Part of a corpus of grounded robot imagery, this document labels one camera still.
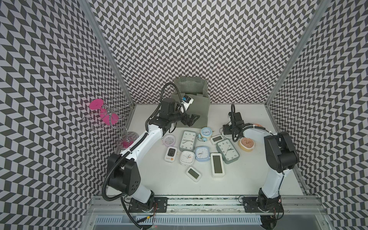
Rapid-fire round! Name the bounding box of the large green analog clock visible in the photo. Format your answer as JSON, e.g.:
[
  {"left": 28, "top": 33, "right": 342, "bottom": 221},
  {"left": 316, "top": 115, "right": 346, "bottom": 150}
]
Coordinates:
[{"left": 216, "top": 139, "right": 240, "bottom": 164}]

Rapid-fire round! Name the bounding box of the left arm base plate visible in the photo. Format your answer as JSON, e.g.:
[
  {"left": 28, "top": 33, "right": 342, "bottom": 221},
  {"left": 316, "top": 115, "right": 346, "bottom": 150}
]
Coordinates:
[{"left": 128, "top": 196, "right": 168, "bottom": 213}]

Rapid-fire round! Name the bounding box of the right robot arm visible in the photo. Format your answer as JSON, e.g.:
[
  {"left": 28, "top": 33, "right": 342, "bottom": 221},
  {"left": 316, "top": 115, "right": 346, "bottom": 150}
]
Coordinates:
[{"left": 222, "top": 104, "right": 299, "bottom": 212}]

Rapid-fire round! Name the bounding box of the green canvas bag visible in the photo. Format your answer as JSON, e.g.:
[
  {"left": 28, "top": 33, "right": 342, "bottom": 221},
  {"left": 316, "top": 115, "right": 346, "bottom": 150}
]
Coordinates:
[{"left": 171, "top": 77, "right": 210, "bottom": 128}]

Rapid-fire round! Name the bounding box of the white square analog clock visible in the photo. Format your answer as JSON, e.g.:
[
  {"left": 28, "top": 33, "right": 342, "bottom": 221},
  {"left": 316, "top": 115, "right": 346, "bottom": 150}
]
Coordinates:
[{"left": 180, "top": 150, "right": 196, "bottom": 166}]

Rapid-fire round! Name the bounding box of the blue square alarm clock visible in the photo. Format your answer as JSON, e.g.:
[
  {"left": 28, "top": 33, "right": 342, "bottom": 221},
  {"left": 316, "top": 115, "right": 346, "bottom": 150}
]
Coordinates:
[{"left": 195, "top": 146, "right": 210, "bottom": 162}]

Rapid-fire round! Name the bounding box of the tall white digital clock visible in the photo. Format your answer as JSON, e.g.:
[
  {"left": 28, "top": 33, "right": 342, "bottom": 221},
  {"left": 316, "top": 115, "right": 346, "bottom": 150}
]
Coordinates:
[{"left": 210, "top": 153, "right": 225, "bottom": 178}]

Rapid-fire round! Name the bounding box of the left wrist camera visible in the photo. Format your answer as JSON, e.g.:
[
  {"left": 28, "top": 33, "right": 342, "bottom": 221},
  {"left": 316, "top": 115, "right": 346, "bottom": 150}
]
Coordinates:
[{"left": 181, "top": 95, "right": 194, "bottom": 113}]

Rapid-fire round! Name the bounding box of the pink round alarm clock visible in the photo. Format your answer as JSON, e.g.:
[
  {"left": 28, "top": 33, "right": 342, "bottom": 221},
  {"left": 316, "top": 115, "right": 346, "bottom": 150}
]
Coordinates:
[{"left": 163, "top": 134, "right": 176, "bottom": 147}]

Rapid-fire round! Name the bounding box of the orange round clock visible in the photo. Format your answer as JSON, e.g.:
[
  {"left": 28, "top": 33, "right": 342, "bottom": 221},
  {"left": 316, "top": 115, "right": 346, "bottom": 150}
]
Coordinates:
[{"left": 238, "top": 138, "right": 255, "bottom": 152}]

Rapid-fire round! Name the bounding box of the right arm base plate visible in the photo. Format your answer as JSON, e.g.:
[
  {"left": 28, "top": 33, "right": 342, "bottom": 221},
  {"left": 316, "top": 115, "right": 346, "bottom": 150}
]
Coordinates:
[{"left": 241, "top": 196, "right": 284, "bottom": 214}]

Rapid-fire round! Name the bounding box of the small white digital clock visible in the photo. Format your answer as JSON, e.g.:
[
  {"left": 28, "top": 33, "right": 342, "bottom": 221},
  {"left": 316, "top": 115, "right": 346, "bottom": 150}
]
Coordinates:
[{"left": 210, "top": 134, "right": 225, "bottom": 145}]

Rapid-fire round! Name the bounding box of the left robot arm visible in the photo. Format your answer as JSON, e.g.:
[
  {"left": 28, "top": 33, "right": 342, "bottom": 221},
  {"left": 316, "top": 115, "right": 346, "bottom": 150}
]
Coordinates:
[{"left": 102, "top": 95, "right": 200, "bottom": 211}]

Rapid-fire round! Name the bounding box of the white timer with orange buttons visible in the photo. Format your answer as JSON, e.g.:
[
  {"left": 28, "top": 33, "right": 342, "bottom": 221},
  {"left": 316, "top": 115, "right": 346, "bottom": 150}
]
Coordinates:
[{"left": 164, "top": 146, "right": 178, "bottom": 163}]

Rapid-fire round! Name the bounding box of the white tilted digital clock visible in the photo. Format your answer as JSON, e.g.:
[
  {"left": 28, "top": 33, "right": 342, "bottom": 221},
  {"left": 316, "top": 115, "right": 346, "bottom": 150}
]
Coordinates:
[{"left": 186, "top": 166, "right": 202, "bottom": 183}]

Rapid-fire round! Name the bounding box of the blue twin-bell alarm clock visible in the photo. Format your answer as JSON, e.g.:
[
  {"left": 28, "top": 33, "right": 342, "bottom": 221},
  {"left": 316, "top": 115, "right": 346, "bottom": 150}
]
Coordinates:
[{"left": 197, "top": 127, "right": 213, "bottom": 142}]

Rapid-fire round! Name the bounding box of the aluminium front rail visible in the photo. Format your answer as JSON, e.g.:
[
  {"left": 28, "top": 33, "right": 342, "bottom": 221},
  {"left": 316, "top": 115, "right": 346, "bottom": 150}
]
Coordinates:
[{"left": 86, "top": 195, "right": 328, "bottom": 216}]

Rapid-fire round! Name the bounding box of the green rectangular analog clock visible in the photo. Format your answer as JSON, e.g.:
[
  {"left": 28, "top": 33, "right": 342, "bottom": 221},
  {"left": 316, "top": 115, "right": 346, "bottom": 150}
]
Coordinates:
[{"left": 179, "top": 130, "right": 197, "bottom": 151}]

